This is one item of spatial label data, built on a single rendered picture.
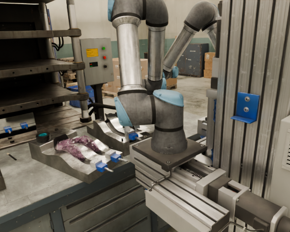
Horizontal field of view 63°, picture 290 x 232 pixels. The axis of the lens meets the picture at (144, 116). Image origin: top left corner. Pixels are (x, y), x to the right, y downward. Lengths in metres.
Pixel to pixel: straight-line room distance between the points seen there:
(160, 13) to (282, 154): 0.67
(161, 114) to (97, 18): 8.46
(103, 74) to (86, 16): 6.87
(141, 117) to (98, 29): 8.41
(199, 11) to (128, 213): 1.25
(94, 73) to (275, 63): 1.64
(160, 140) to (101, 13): 8.57
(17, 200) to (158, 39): 0.95
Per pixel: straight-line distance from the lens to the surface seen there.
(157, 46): 1.07
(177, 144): 0.92
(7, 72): 1.90
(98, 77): 2.19
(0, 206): 1.25
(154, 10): 1.00
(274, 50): 0.81
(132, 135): 1.37
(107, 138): 1.53
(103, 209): 1.50
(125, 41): 0.93
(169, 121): 0.88
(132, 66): 0.90
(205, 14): 1.31
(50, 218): 1.37
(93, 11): 9.17
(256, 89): 0.84
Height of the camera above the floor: 1.48
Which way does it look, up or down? 19 degrees down
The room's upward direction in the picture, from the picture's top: 3 degrees counter-clockwise
